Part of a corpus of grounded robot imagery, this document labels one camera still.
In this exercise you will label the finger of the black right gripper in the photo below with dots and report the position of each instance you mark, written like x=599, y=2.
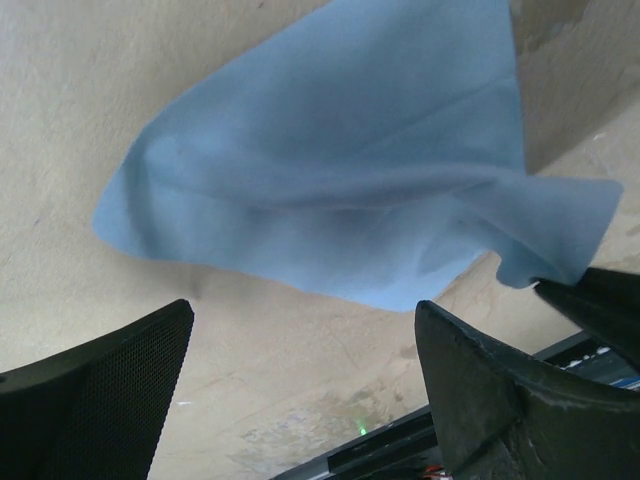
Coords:
x=604, y=304

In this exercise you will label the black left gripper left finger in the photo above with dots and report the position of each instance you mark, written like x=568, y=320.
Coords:
x=95, y=411

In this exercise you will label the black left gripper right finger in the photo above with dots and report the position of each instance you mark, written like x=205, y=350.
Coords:
x=499, y=413

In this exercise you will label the blue cleaning cloth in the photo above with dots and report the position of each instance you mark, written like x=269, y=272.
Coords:
x=370, y=151

